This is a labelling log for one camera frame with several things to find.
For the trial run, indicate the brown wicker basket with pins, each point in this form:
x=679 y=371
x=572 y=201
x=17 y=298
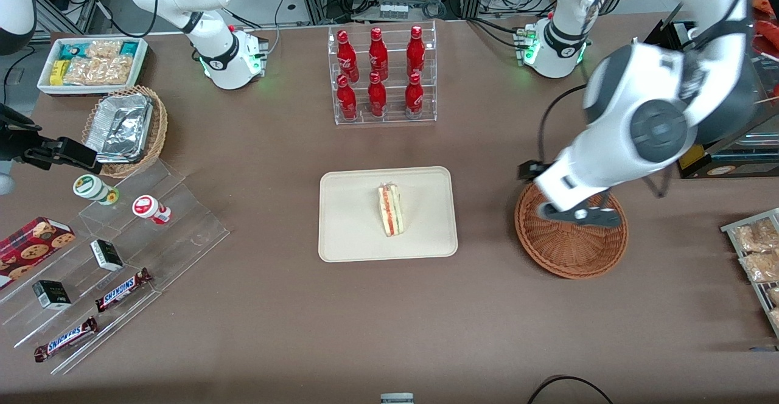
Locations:
x=572 y=252

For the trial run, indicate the red cola bottle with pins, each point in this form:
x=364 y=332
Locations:
x=377 y=97
x=378 y=54
x=347 y=57
x=414 y=95
x=347 y=100
x=415 y=51

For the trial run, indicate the cream plastic serving tray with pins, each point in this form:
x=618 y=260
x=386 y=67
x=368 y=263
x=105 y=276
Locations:
x=353 y=221

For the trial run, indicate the stacked aluminium foil containers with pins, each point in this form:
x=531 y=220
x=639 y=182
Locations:
x=122 y=127

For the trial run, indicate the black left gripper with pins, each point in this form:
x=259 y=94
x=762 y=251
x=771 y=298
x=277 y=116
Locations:
x=525 y=170

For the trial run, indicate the clear fried snack bag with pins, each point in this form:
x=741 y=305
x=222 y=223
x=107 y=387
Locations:
x=761 y=266
x=775 y=318
x=774 y=295
x=754 y=236

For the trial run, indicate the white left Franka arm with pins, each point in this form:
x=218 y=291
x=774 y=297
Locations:
x=557 y=57

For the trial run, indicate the white rectangular snack bin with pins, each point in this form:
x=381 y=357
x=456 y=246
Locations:
x=45 y=86

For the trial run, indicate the clear acrylic stepped shelf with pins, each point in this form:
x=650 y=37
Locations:
x=182 y=233

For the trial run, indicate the clear cracker bag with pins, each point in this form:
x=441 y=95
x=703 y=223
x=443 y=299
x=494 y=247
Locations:
x=103 y=48
x=82 y=71
x=115 y=69

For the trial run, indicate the grey metal snack tray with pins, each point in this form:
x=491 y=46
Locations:
x=730 y=229

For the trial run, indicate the yellow snack packet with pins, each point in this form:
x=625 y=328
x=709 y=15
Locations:
x=58 y=73

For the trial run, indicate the red lid yogurt cup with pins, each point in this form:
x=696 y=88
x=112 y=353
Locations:
x=146 y=207

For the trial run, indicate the teal snack packet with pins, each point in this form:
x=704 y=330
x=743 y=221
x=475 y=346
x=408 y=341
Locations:
x=129 y=48
x=73 y=50

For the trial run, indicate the red plaid cookie box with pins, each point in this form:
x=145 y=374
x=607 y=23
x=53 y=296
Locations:
x=30 y=249

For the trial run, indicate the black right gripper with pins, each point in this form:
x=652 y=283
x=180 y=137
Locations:
x=18 y=146

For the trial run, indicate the small grey label block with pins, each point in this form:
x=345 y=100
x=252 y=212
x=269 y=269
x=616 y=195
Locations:
x=397 y=399

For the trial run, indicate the Snickers chocolate bar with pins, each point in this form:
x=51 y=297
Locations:
x=66 y=339
x=123 y=289

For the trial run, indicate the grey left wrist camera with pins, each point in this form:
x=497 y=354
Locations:
x=551 y=211

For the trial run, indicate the small black carton box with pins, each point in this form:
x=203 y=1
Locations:
x=52 y=295
x=107 y=255

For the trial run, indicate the green sunflower yogurt cup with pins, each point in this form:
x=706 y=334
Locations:
x=88 y=186

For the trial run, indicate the light wicker basket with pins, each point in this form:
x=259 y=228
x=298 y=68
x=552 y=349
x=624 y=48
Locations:
x=157 y=133

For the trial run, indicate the triangular sandwich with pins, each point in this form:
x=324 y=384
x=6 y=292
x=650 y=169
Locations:
x=390 y=210

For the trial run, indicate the clear acrylic bottle rack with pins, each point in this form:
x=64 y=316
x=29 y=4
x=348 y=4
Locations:
x=392 y=115

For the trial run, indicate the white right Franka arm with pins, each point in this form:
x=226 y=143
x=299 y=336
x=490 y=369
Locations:
x=225 y=57

